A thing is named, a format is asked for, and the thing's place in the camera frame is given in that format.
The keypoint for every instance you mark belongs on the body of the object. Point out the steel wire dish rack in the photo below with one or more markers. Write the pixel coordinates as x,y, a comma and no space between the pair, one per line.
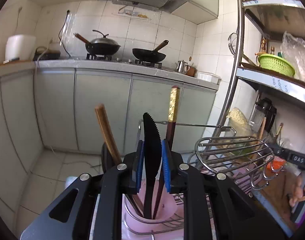
237,154

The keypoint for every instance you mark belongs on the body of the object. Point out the steel kettle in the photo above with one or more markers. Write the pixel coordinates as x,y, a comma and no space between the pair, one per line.
182,67

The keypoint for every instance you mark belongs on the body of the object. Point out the orange packet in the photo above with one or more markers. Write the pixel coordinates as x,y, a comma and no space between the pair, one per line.
275,165

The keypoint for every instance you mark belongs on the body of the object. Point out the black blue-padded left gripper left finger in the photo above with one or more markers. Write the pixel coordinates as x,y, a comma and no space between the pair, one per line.
122,179

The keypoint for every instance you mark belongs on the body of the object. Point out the green plastic basket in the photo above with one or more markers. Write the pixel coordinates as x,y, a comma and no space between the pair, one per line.
276,64

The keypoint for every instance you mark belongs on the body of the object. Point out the white rectangular dish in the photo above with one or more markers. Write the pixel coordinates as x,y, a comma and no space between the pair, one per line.
209,77

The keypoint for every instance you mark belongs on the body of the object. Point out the black lidded wok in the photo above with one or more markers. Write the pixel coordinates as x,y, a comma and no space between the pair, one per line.
103,46

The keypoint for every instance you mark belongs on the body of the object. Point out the person's right hand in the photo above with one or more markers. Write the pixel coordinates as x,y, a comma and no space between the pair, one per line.
297,191

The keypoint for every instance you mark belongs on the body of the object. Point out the pink plastic utensil cup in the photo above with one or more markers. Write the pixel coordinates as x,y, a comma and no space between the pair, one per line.
169,211

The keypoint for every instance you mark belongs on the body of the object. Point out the gold-tipped dark chopstick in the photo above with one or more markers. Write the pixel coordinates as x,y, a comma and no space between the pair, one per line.
172,117

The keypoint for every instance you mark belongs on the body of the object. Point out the black blender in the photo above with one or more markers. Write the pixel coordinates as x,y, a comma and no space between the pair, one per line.
262,109

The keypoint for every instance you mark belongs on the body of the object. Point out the light wooden chopstick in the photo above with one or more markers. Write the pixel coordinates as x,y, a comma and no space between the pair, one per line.
102,118

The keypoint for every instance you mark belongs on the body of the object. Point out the white rice cooker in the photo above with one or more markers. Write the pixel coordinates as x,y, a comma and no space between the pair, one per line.
20,46

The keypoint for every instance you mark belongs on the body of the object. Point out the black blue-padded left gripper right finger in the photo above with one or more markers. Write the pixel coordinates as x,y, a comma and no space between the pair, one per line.
180,177

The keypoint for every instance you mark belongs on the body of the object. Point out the black plastic knife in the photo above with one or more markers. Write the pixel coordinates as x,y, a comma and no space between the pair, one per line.
152,160

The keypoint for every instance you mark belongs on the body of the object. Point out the clear plastic bag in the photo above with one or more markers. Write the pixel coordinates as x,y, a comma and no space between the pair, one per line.
293,51

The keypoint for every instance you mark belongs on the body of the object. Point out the black frying pan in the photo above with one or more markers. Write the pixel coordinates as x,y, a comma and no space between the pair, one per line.
150,56

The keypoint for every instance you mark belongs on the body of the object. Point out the pink plastic drip tray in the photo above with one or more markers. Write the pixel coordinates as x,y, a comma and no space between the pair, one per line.
152,232

